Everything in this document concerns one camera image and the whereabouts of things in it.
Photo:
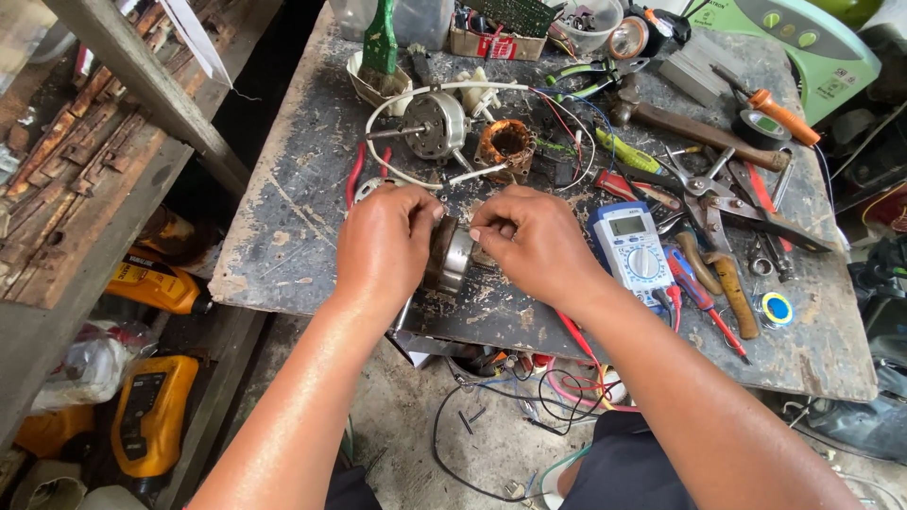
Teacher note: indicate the person's right hand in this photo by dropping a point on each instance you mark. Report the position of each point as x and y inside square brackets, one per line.
[545, 248]

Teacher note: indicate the person's left hand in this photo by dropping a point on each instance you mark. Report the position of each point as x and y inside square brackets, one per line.
[382, 241]

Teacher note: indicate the person's left fingers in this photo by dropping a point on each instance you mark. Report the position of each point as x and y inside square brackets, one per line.
[421, 205]

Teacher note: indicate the rusty metal motor rotor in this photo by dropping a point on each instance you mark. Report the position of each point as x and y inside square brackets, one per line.
[453, 255]

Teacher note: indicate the silver fan motor with shaft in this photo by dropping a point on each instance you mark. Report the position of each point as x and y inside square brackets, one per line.
[432, 126]

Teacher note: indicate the copper wound stator core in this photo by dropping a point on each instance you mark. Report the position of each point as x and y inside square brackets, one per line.
[507, 145]

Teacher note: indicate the white plastic motor part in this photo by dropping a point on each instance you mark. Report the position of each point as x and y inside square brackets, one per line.
[478, 92]

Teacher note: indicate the white paper cup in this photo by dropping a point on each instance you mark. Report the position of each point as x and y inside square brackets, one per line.
[361, 81]

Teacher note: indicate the cardboard box of parts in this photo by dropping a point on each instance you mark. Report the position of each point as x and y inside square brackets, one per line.
[496, 39]

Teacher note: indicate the clear plastic container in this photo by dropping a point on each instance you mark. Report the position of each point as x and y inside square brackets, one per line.
[418, 21]

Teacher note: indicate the red utility cutter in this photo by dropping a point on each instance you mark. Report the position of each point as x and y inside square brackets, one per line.
[623, 186]

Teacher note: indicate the red multimeter probe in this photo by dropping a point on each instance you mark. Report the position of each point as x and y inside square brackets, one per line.
[575, 338]

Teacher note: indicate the yellow green screwdriver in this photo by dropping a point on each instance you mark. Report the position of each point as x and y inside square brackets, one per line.
[627, 151]

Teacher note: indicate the blue white digital multimeter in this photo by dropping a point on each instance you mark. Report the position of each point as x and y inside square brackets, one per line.
[634, 251]

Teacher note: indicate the clear plastic tub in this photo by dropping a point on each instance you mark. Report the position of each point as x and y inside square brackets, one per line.
[592, 25]

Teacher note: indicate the black headlamp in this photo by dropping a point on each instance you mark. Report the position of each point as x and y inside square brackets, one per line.
[638, 32]

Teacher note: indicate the yellow oil bottle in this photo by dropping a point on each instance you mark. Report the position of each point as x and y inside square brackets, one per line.
[152, 283]
[152, 418]

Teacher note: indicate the red blue screwdriver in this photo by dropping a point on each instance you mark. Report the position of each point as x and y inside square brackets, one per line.
[698, 294]

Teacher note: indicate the grey metal block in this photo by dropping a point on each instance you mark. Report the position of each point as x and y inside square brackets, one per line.
[698, 67]

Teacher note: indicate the metal tin snips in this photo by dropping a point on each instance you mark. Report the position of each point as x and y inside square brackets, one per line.
[737, 205]

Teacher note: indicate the person's black shorts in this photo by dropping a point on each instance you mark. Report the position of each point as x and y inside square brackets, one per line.
[623, 467]

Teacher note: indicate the wooden shelf with scrap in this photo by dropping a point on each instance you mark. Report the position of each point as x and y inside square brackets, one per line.
[78, 163]

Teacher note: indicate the black electrical tape roll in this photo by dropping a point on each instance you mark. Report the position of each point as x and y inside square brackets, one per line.
[759, 129]

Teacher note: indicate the white plastic bag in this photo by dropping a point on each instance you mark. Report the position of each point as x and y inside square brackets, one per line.
[88, 365]

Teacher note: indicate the blue yellow solder spool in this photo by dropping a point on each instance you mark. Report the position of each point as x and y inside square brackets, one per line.
[776, 310]

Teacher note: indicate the light green fan base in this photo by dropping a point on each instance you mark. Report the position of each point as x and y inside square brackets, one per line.
[815, 49]

